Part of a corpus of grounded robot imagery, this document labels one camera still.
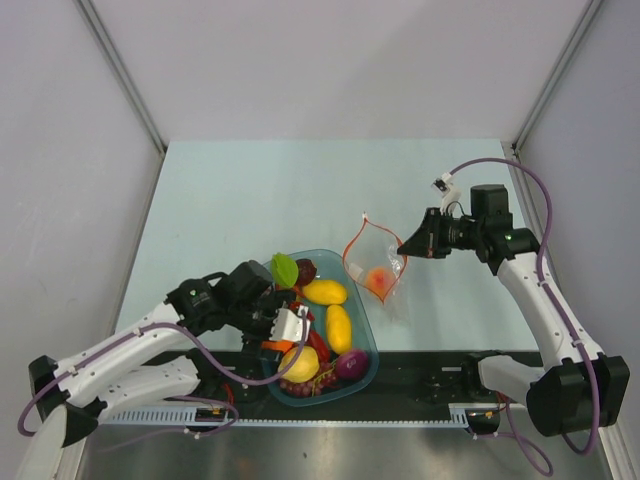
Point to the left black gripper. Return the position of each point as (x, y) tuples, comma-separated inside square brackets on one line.
[(252, 342)]

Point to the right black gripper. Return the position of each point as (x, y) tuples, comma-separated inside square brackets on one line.
[(427, 241)]

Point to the toy orange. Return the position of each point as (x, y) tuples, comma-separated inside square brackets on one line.
[(282, 346)]

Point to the clear zip top bag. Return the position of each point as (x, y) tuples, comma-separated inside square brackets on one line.
[(375, 245)]

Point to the toy peach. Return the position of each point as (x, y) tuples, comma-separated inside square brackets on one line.
[(379, 280)]

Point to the green toy fruit slice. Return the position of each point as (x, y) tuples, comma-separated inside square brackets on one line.
[(284, 270)]

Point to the yellow toy lemon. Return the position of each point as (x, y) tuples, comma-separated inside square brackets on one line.
[(303, 369)]

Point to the dark red toy fruit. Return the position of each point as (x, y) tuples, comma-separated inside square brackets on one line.
[(307, 271)]

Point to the yellow toy mango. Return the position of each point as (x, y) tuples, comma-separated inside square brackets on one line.
[(325, 292), (338, 329)]

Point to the purple toy onion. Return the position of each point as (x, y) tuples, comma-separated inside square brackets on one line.
[(352, 365)]

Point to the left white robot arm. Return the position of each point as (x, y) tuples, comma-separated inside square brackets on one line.
[(161, 357)]

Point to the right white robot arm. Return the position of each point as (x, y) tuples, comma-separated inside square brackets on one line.
[(578, 386)]

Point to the red toy lobster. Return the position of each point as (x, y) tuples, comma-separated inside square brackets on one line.
[(314, 340)]

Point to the teal plastic container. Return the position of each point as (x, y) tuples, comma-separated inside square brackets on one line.
[(329, 266)]

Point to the toy grape bunch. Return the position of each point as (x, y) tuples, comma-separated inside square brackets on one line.
[(325, 380)]

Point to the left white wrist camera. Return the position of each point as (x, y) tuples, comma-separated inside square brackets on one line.
[(292, 326)]

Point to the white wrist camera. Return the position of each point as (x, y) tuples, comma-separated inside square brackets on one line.
[(292, 326), (448, 192)]

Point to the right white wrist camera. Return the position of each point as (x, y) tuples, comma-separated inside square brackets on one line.
[(448, 192)]

